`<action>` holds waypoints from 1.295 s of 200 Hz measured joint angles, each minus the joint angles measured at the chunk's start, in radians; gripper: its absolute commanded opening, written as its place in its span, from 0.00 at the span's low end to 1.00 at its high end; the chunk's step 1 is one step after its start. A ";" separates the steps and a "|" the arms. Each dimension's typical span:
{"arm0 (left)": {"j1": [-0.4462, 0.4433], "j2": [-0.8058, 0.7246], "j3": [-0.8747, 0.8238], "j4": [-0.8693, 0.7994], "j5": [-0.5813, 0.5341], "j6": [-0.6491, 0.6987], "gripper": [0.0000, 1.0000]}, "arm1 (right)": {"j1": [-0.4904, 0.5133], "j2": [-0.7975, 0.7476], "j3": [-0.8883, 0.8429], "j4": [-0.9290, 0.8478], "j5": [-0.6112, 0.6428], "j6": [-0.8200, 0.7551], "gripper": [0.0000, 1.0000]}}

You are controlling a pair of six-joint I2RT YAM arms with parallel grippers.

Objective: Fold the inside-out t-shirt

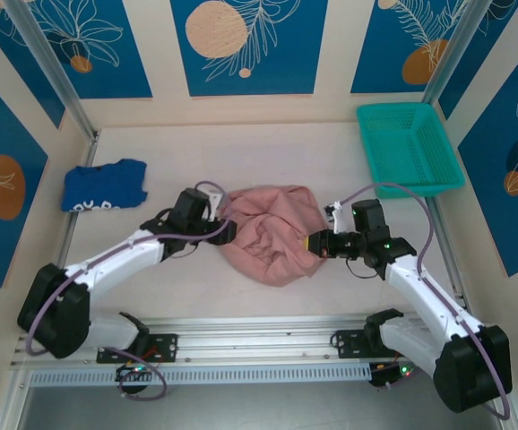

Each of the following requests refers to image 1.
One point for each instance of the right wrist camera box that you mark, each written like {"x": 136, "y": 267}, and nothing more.
{"x": 340, "y": 219}

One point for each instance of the teal plastic basket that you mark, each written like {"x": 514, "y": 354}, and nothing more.
{"x": 402, "y": 148}

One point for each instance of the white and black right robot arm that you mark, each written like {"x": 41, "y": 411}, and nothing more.
{"x": 420, "y": 286}

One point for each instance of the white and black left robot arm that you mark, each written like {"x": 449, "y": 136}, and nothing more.
{"x": 106, "y": 269}

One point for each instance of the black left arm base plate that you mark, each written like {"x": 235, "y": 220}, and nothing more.
{"x": 165, "y": 347}

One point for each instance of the pink t-shirt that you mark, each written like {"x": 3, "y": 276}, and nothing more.
{"x": 268, "y": 251}

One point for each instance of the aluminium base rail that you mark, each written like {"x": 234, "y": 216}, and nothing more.
{"x": 259, "y": 345}

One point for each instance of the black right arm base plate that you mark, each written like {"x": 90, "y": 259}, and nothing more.
{"x": 348, "y": 345}

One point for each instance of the folded blue t-shirt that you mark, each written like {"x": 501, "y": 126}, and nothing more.
{"x": 102, "y": 183}

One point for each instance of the aluminium corner post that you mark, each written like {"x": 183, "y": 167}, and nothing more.
{"x": 454, "y": 54}
{"x": 70, "y": 92}

